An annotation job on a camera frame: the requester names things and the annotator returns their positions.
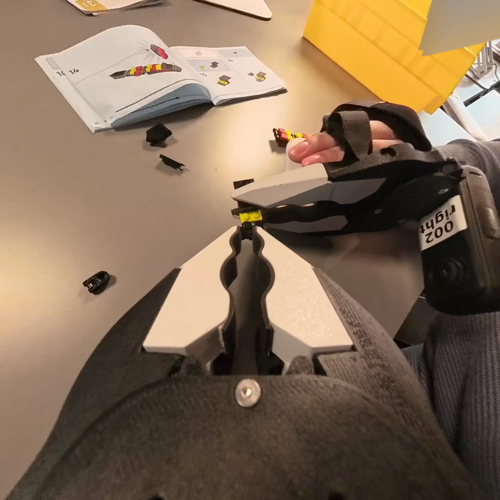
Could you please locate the person's right hand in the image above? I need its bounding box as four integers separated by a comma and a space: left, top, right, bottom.
287, 119, 397, 166

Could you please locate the black strap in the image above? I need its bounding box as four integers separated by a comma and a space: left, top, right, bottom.
392, 297, 436, 348

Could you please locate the yellow plastic bin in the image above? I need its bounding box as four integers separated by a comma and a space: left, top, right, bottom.
303, 0, 487, 115

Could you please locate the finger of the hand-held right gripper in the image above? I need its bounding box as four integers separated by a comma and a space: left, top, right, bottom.
230, 163, 386, 209
261, 202, 349, 236

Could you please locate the black lego slope piece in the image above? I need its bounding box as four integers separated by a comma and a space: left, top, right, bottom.
146, 122, 173, 147

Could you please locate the closed instruction booklet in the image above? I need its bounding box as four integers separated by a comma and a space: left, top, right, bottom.
64, 0, 163, 16

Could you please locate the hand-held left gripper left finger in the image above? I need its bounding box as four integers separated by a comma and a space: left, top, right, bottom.
142, 226, 240, 368

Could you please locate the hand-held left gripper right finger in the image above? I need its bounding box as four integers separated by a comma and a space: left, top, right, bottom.
254, 226, 355, 362

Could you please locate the open instruction booklet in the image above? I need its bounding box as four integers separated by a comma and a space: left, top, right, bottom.
35, 25, 288, 133

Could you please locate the flat black lego clip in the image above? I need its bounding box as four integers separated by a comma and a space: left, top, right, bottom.
159, 154, 188, 172

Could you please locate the red yellow black lego assembly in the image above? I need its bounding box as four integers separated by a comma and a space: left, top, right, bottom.
272, 127, 313, 148

